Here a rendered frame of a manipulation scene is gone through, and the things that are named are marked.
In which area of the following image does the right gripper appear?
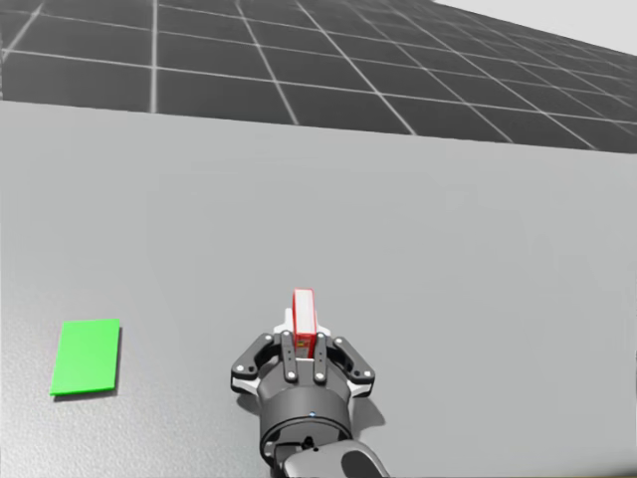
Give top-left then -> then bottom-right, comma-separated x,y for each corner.
229,307 -> 376,460

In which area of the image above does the red and white carton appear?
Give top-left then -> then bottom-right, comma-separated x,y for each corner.
292,287 -> 318,359

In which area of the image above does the green pad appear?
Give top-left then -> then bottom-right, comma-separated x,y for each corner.
49,318 -> 121,398

